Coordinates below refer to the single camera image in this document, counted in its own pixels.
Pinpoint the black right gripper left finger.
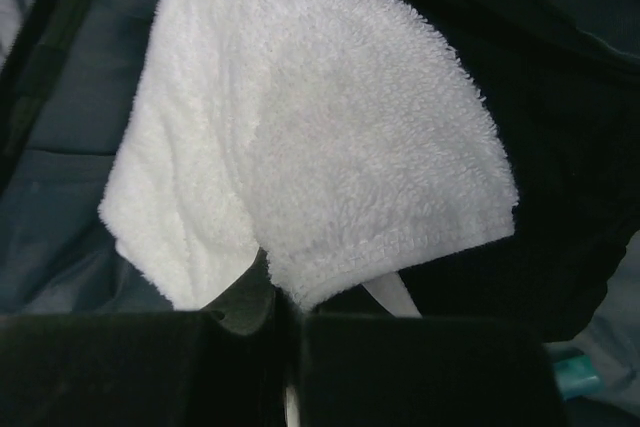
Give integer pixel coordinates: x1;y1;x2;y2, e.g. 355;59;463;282
1;254;278;426

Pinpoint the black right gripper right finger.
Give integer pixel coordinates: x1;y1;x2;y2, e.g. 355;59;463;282
297;313;568;427

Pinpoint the white towel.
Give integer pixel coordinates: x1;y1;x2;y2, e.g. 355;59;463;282
99;0;518;311

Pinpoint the blue fish print suitcase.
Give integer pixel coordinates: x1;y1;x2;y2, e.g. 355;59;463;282
1;0;639;409

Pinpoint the black garment with label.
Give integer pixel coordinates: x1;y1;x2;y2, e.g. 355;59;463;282
401;0;639;341

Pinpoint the teal tube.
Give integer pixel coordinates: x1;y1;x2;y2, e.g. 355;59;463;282
553;354;603;400

